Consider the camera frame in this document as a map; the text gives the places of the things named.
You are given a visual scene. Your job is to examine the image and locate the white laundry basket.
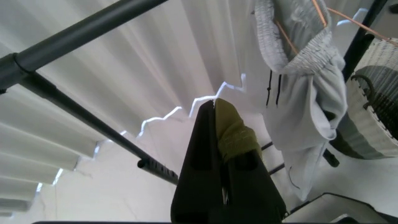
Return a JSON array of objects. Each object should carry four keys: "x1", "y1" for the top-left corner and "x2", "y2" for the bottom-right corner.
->
[{"x1": 329, "y1": 39, "x2": 398, "y2": 160}]

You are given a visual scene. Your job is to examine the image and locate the pale grey shorts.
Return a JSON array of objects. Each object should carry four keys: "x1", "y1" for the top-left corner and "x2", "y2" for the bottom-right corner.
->
[{"x1": 253, "y1": 0, "x2": 348, "y2": 202}]

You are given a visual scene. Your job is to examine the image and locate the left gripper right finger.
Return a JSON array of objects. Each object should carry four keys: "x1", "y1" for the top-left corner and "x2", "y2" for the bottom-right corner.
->
[{"x1": 223, "y1": 149, "x2": 287, "y2": 223}]

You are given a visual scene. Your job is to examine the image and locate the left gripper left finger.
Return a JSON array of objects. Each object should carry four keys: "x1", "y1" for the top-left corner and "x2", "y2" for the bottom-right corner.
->
[{"x1": 170, "y1": 100, "x2": 224, "y2": 223}]

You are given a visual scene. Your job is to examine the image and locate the green long-sleeved shirt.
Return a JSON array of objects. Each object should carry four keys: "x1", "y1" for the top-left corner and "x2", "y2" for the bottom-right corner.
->
[{"x1": 213, "y1": 98, "x2": 262, "y2": 162}]

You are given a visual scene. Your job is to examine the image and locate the black clothes rack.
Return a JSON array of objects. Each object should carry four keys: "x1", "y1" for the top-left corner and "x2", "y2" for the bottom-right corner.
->
[{"x1": 0, "y1": 0, "x2": 389, "y2": 186}]

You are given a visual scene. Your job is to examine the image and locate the white curtain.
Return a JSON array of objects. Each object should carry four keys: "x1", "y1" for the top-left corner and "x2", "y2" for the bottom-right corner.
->
[{"x1": 0, "y1": 0, "x2": 259, "y2": 218}]

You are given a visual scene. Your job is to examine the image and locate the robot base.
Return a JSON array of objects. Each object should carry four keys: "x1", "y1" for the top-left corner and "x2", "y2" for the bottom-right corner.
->
[{"x1": 282, "y1": 192, "x2": 398, "y2": 223}]

